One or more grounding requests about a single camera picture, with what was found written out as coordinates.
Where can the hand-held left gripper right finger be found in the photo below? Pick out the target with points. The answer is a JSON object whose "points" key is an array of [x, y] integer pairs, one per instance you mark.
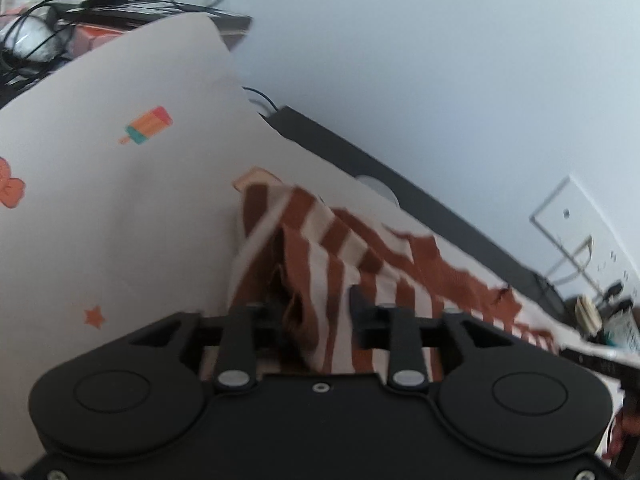
{"points": [[357, 310]]}

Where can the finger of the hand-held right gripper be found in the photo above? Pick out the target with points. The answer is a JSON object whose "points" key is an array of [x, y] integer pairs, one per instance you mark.
{"points": [[600, 365]]}

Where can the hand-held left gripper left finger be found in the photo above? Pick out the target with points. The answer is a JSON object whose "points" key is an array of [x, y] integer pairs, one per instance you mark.
{"points": [[240, 330]]}

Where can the brown white striped sweater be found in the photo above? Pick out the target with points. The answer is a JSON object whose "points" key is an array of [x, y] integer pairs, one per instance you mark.
{"points": [[310, 280]]}

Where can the black plug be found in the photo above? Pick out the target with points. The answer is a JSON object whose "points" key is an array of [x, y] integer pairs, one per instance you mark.
{"points": [[612, 291]]}

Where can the white printed table mat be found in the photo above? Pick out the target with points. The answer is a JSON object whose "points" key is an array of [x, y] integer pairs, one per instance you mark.
{"points": [[125, 210]]}

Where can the pink box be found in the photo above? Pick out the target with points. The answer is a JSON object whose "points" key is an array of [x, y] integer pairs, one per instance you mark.
{"points": [[95, 37]]}

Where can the black flat box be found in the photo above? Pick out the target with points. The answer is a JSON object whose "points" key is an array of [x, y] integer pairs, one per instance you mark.
{"points": [[150, 12]]}

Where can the white round object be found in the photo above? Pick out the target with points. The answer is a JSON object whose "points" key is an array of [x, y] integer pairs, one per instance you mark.
{"points": [[30, 35]]}

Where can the white wall socket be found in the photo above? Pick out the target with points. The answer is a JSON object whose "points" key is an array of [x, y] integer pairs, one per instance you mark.
{"points": [[607, 260]]}

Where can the white wall plate round port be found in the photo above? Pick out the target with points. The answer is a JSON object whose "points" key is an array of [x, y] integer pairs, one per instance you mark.
{"points": [[560, 220]]}

